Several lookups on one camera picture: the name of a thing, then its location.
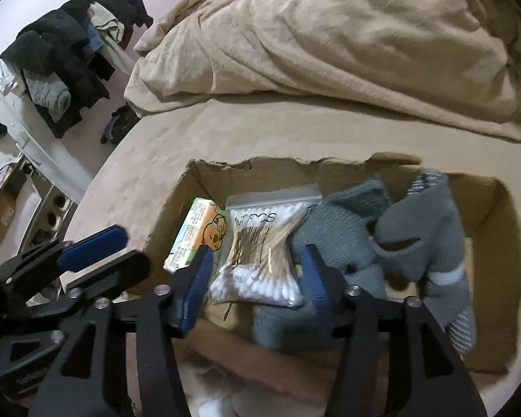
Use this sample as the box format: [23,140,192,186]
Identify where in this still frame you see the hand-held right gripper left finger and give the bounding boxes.
[26,246,215,417]

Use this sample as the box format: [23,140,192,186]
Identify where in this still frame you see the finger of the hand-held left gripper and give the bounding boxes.
[0,250,152,384]
[0,224,129,310]

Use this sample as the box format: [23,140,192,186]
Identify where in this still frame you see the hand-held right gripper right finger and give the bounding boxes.
[298,246,489,417]

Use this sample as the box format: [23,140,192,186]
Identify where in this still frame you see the bag of cotton swabs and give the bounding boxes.
[208,185,323,310]

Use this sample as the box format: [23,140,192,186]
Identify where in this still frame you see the brown cardboard box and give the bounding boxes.
[126,152,521,379]

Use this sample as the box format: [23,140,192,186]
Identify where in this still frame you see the grey perforated panel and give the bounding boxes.
[25,183,77,249]

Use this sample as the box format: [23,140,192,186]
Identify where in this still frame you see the bear print tissue packet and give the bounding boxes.
[164,197,227,275]

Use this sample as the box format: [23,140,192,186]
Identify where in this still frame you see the grey knit socks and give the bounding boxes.
[251,178,394,353]

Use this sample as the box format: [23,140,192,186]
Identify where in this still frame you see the small cardboard box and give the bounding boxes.
[0,163,25,244]

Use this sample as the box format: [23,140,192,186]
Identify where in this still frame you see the white clothes rack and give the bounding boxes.
[0,58,97,206]

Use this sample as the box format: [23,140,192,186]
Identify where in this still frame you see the dark bag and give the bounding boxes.
[100,105,141,146]

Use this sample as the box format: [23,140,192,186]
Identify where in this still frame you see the grey sweater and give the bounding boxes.
[28,74,73,123]

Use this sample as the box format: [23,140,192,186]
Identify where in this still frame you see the white garment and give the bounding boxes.
[99,30,136,77]

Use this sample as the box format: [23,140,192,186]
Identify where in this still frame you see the pile of dark clothes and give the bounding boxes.
[0,11,110,140]

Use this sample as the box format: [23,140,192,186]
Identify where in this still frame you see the beige garment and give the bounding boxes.
[89,2,127,43]

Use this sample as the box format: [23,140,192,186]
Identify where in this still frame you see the beige blanket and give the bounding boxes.
[126,0,521,142]

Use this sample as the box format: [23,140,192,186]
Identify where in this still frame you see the black garment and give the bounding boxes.
[63,0,155,31]

